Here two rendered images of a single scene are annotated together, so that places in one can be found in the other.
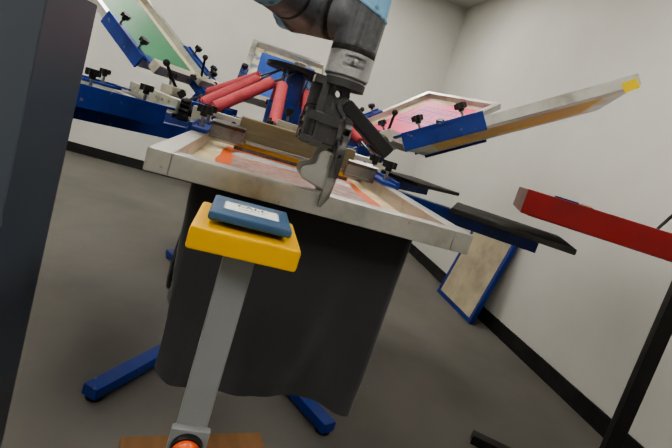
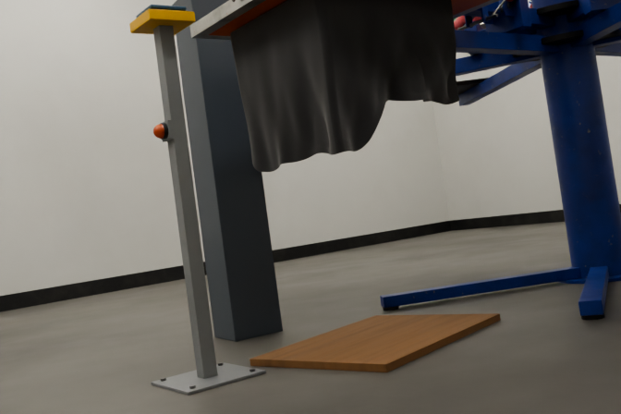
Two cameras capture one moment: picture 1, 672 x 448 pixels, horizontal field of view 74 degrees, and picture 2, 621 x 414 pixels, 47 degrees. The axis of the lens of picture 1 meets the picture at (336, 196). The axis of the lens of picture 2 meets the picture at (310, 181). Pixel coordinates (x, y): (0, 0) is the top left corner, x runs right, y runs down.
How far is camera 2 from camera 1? 1.88 m
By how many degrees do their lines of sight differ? 67
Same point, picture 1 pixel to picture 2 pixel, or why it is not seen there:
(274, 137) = not seen: hidden behind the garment
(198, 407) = (166, 111)
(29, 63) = not seen: hidden behind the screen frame
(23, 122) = (200, 60)
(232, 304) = (160, 54)
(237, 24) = not seen: outside the picture
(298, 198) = (231, 5)
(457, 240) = not seen: outside the picture
